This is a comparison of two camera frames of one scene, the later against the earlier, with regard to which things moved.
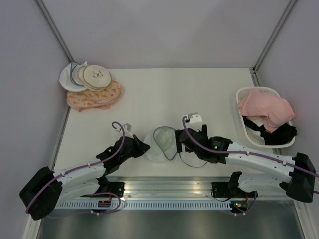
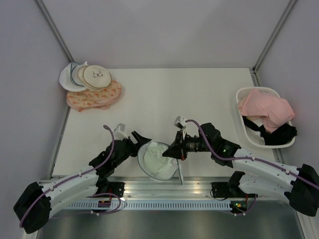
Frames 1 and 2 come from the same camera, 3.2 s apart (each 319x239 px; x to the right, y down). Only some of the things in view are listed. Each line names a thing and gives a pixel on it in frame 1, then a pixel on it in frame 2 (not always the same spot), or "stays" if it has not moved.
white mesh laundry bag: x=163 y=144 -> x=156 y=164
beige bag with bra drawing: x=93 y=77 stays
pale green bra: x=165 y=138 -> x=158 y=166
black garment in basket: x=284 y=133 stays
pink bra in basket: x=272 y=110 stays
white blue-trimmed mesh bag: x=69 y=78 stays
